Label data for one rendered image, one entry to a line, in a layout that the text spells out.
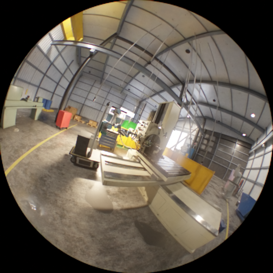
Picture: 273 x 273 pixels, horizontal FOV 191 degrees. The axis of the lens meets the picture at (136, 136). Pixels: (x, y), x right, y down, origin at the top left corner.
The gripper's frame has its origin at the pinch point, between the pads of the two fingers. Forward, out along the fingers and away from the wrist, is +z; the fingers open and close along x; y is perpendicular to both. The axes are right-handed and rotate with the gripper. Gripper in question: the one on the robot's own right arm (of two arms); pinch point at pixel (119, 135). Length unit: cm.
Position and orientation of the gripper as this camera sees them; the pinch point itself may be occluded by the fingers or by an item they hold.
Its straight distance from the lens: 219.7
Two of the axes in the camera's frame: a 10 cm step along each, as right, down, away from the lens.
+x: 4.9, 4.2, -7.7
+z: -1.3, 9.0, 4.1
